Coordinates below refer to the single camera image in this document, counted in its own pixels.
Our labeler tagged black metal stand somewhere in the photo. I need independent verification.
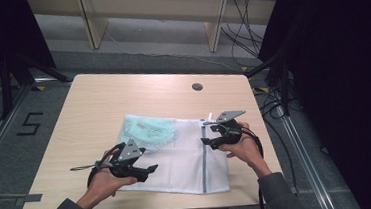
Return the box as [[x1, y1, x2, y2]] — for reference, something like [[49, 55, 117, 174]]
[[240, 24, 309, 120]]

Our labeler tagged black tripod stand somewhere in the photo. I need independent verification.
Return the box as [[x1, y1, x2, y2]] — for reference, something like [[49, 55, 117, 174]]
[[0, 47, 75, 121]]

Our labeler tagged person's right hand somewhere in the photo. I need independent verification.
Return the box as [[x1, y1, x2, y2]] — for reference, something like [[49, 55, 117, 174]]
[[216, 119, 273, 182]]

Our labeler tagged grey tape strip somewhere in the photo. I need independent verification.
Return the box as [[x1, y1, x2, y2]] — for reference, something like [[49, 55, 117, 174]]
[[13, 193, 44, 208]]

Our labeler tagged person's left hand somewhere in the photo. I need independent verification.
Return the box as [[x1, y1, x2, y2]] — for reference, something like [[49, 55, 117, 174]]
[[72, 146, 141, 209]]

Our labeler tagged white mesh laundry bag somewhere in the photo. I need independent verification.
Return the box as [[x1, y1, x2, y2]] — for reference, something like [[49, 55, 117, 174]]
[[111, 105, 233, 202]]

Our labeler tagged mint green garment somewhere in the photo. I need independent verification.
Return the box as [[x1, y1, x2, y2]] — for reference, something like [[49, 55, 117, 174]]
[[115, 112, 182, 155]]

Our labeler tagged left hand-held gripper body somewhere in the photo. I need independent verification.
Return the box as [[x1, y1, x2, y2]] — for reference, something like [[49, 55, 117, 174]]
[[106, 137, 149, 185]]

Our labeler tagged bundle of black floor cables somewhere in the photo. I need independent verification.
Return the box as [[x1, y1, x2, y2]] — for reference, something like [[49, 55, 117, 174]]
[[217, 0, 269, 69]]

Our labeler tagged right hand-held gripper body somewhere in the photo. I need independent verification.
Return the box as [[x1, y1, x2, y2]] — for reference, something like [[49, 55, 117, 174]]
[[206, 109, 250, 148]]

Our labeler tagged right hand-held gripper cable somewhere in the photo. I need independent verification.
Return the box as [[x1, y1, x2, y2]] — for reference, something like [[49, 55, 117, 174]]
[[236, 124, 270, 209]]

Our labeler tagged light wooden desk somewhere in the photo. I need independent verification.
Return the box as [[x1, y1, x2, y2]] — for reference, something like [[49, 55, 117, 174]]
[[26, 0, 291, 68]]

